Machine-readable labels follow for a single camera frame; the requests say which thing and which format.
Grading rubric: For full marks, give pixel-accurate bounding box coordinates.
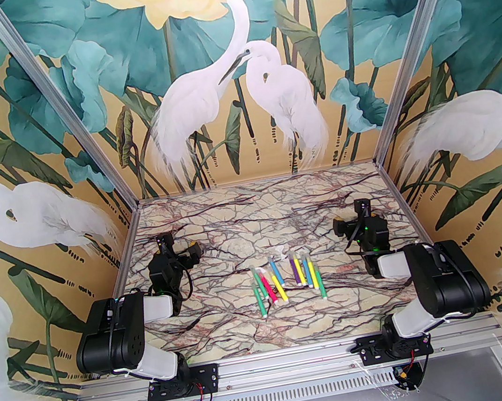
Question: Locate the blue marker pen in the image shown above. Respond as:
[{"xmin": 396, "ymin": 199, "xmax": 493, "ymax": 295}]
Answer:
[
  {"xmin": 300, "ymin": 256, "xmax": 314, "ymax": 290},
  {"xmin": 267, "ymin": 254, "xmax": 286, "ymax": 288}
]

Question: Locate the black bracket with yellow connector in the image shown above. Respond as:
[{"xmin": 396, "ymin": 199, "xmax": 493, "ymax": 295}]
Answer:
[{"xmin": 387, "ymin": 358, "xmax": 429, "ymax": 396}]

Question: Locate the purple marker pen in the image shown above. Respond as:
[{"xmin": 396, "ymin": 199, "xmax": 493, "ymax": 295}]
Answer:
[{"xmin": 288, "ymin": 252, "xmax": 303, "ymax": 288}]

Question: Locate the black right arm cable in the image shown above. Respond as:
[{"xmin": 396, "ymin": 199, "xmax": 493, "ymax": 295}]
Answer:
[{"xmin": 340, "ymin": 221, "xmax": 386, "ymax": 261}]

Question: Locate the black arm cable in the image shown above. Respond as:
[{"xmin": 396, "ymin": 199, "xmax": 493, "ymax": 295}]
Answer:
[
  {"xmin": 340, "ymin": 221, "xmax": 386, "ymax": 261},
  {"xmin": 121, "ymin": 253, "xmax": 198, "ymax": 323}
]

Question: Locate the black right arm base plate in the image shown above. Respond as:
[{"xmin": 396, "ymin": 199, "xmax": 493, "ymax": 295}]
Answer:
[{"xmin": 353, "ymin": 325, "xmax": 435, "ymax": 368}]

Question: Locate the lime marker pen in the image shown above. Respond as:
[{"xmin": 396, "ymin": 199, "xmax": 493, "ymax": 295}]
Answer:
[{"xmin": 305, "ymin": 253, "xmax": 319, "ymax": 287}]

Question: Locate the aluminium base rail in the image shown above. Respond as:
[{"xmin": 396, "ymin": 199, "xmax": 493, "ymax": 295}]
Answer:
[{"xmin": 68, "ymin": 311, "xmax": 502, "ymax": 401}]

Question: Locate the yellow marker pen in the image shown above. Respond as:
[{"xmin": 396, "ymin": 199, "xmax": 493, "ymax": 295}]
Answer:
[
  {"xmin": 269, "ymin": 269, "xmax": 290, "ymax": 304},
  {"xmin": 294, "ymin": 255, "xmax": 307, "ymax": 288}
]

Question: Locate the aluminium table end rail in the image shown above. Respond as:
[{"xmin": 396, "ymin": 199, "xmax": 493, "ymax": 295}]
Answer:
[{"xmin": 136, "ymin": 157, "xmax": 381, "ymax": 206}]

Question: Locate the aluminium frame post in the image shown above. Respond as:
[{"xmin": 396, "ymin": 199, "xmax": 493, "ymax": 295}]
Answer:
[
  {"xmin": 0, "ymin": 0, "xmax": 140, "ymax": 225},
  {"xmin": 348, "ymin": 0, "xmax": 502, "ymax": 164}
]

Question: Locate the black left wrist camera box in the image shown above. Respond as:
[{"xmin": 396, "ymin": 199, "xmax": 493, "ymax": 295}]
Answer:
[{"xmin": 154, "ymin": 231, "xmax": 176, "ymax": 257}]

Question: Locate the clear plastic wrapper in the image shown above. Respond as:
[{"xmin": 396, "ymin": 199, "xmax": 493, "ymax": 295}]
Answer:
[{"xmin": 273, "ymin": 241, "xmax": 309, "ymax": 263}]

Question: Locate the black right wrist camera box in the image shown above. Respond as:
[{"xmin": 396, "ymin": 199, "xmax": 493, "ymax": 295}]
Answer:
[{"xmin": 353, "ymin": 197, "xmax": 373, "ymax": 221}]

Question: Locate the aluminium table side rail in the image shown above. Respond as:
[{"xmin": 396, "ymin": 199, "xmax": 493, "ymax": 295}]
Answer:
[
  {"xmin": 375, "ymin": 149, "xmax": 480, "ymax": 327},
  {"xmin": 63, "ymin": 201, "xmax": 168, "ymax": 381}
]

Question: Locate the red black wire pair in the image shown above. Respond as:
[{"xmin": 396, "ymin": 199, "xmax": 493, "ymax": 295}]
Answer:
[
  {"xmin": 191, "ymin": 377, "xmax": 215, "ymax": 401},
  {"xmin": 400, "ymin": 346, "xmax": 427, "ymax": 379}
]

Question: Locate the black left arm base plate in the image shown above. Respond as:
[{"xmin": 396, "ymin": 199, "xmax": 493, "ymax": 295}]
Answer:
[{"xmin": 145, "ymin": 361, "xmax": 223, "ymax": 401}]

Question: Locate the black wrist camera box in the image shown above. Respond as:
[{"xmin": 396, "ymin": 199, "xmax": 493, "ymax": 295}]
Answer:
[
  {"xmin": 154, "ymin": 231, "xmax": 176, "ymax": 257},
  {"xmin": 353, "ymin": 197, "xmax": 373, "ymax": 221}
]

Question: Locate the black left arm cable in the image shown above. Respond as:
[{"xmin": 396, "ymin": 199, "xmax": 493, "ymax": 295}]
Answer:
[{"xmin": 121, "ymin": 253, "xmax": 198, "ymax": 323}]

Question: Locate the green marker pen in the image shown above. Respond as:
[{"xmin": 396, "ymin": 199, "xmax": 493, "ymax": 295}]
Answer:
[
  {"xmin": 314, "ymin": 273, "xmax": 329, "ymax": 301},
  {"xmin": 252, "ymin": 266, "xmax": 270, "ymax": 302},
  {"xmin": 252, "ymin": 281, "xmax": 269, "ymax": 321}
]

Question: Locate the pink marker pen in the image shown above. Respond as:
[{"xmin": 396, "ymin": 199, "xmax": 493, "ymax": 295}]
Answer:
[{"xmin": 260, "ymin": 272, "xmax": 280, "ymax": 305}]

